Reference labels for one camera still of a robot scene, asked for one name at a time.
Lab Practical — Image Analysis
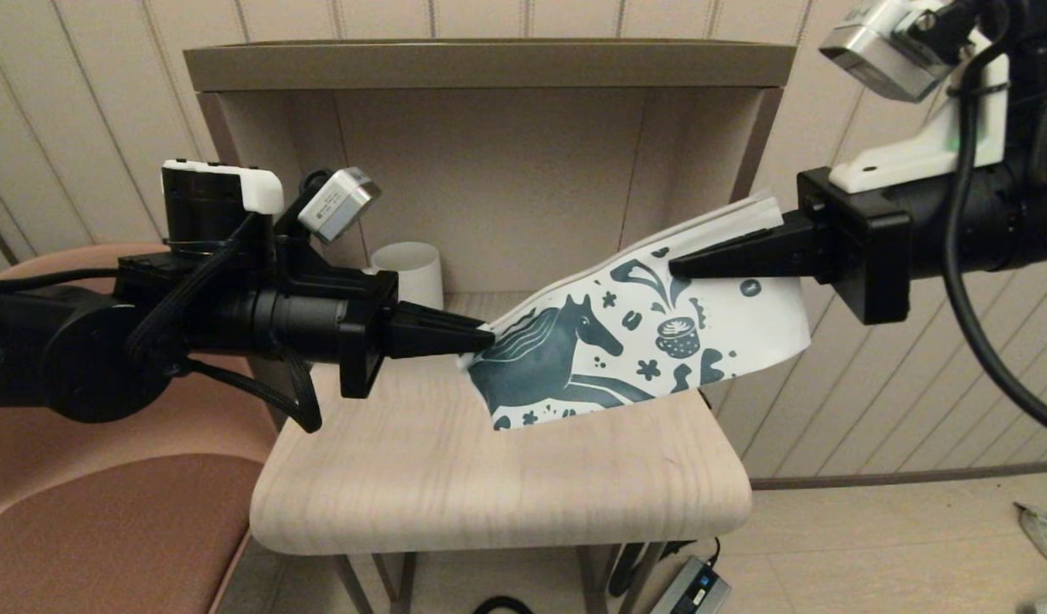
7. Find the white horse print bag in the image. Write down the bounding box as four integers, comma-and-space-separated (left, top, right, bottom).
457, 194, 813, 432

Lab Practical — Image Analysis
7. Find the white ribbed ceramic mug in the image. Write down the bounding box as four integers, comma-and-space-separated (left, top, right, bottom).
372, 241, 445, 310

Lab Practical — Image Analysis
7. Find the brown baseboard strip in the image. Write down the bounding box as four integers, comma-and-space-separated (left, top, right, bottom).
749, 460, 1047, 492

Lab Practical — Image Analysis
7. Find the beige wooden nightstand shelf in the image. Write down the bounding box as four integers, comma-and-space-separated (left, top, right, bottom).
182, 38, 795, 614

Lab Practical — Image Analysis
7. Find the pink brown upholstered chair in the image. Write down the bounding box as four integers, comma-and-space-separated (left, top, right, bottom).
0, 243, 307, 614

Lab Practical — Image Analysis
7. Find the grey power adapter brick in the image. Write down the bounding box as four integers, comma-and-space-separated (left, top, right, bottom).
651, 556, 732, 614

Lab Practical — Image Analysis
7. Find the black right camera cable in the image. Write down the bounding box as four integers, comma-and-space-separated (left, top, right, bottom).
911, 0, 1047, 443

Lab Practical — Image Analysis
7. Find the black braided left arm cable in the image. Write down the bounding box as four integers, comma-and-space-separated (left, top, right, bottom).
182, 350, 323, 434

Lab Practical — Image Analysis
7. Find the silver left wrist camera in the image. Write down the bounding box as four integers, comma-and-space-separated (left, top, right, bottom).
298, 168, 382, 244

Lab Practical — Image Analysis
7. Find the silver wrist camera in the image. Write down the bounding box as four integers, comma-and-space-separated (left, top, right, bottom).
819, 0, 1010, 194
298, 168, 382, 244

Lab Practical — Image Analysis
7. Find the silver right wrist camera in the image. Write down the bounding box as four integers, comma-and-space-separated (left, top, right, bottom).
819, 0, 1010, 194

